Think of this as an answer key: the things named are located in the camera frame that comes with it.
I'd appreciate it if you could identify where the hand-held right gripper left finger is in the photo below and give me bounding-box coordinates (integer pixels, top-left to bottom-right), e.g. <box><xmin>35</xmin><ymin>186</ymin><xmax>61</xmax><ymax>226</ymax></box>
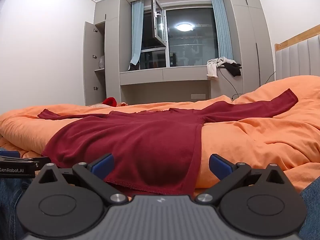
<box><xmin>36</xmin><ymin>153</ymin><xmax>129</xmax><ymax>204</ymax></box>

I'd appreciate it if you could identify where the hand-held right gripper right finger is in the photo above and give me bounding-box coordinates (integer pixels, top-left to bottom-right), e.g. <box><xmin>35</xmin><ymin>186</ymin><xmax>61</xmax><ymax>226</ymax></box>
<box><xmin>195</xmin><ymin>154</ymin><xmax>288</xmax><ymax>204</ymax></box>

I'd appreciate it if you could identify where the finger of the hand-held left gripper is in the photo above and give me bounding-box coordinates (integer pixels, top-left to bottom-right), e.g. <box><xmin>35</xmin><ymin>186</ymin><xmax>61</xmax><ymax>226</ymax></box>
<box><xmin>0</xmin><ymin>149</ymin><xmax>21</xmax><ymax>157</ymax></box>
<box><xmin>0</xmin><ymin>156</ymin><xmax>52</xmax><ymax>168</ymax></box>

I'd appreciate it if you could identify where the dark red long-sleeve shirt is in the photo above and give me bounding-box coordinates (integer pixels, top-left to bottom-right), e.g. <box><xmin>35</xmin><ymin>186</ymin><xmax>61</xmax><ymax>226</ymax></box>
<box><xmin>37</xmin><ymin>88</ymin><xmax>299</xmax><ymax>196</ymax></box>

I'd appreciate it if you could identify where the person's left leg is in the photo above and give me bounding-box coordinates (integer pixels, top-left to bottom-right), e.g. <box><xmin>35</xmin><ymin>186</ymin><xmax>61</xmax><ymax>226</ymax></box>
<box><xmin>0</xmin><ymin>177</ymin><xmax>34</xmax><ymax>240</ymax></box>

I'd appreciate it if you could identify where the person's leg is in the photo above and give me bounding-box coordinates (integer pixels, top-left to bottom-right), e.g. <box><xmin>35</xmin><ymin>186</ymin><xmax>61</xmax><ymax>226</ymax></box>
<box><xmin>0</xmin><ymin>177</ymin><xmax>34</xmax><ymax>240</ymax></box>
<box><xmin>299</xmin><ymin>182</ymin><xmax>320</xmax><ymax>240</ymax></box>

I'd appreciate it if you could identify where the orange duvet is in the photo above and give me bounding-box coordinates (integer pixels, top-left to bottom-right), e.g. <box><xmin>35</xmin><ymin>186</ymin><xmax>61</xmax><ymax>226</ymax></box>
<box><xmin>0</xmin><ymin>74</ymin><xmax>320</xmax><ymax>198</ymax></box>

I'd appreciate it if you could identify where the black garment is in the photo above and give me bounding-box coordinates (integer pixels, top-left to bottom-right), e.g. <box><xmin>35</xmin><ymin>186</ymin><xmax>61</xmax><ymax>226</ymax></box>
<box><xmin>223</xmin><ymin>62</ymin><xmax>242</xmax><ymax>77</ymax></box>

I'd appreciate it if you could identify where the white garment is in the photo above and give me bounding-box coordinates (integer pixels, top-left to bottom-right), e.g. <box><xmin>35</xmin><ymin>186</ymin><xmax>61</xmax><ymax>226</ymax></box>
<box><xmin>206</xmin><ymin>57</ymin><xmax>237</xmax><ymax>79</ymax></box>

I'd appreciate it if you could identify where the open grey wardrobe door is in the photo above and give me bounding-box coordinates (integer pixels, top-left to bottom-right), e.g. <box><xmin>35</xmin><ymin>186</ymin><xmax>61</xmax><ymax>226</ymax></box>
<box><xmin>84</xmin><ymin>21</ymin><xmax>106</xmax><ymax>106</ymax></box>

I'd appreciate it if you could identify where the person's right leg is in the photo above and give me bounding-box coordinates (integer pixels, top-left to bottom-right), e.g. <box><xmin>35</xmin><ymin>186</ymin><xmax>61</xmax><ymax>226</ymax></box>
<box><xmin>299</xmin><ymin>182</ymin><xmax>320</xmax><ymax>240</ymax></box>

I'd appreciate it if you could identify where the grey built-in wardrobe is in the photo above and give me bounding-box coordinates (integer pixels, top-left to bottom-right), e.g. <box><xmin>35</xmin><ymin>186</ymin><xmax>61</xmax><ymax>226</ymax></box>
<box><xmin>84</xmin><ymin>0</ymin><xmax>275</xmax><ymax>106</ymax></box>

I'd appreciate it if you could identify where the large glass window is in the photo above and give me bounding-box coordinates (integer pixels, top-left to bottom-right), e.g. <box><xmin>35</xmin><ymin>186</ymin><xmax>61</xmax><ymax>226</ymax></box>
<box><xmin>140</xmin><ymin>5</ymin><xmax>220</xmax><ymax>70</ymax></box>

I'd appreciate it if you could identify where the grey padded wooden headboard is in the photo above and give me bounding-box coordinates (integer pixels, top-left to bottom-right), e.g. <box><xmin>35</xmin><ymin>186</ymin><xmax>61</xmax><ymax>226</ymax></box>
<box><xmin>274</xmin><ymin>24</ymin><xmax>320</xmax><ymax>81</ymax></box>

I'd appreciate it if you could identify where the short light blue curtain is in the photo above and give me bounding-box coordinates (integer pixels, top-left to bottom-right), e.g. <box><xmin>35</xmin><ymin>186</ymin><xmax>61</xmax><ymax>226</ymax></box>
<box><xmin>129</xmin><ymin>0</ymin><xmax>144</xmax><ymax>65</ymax></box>

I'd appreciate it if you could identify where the long light blue curtain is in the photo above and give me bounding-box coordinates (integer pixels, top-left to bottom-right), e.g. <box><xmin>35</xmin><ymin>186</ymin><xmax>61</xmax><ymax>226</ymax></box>
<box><xmin>210</xmin><ymin>0</ymin><xmax>234</xmax><ymax>61</ymax></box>

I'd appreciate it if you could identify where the open window sash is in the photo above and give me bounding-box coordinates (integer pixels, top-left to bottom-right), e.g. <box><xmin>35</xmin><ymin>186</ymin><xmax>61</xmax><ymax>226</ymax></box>
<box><xmin>151</xmin><ymin>0</ymin><xmax>167</xmax><ymax>47</ymax></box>

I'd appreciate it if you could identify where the black cable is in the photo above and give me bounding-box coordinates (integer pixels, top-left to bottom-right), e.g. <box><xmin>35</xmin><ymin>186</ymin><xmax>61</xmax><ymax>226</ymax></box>
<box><xmin>216</xmin><ymin>57</ymin><xmax>276</xmax><ymax>100</ymax></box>

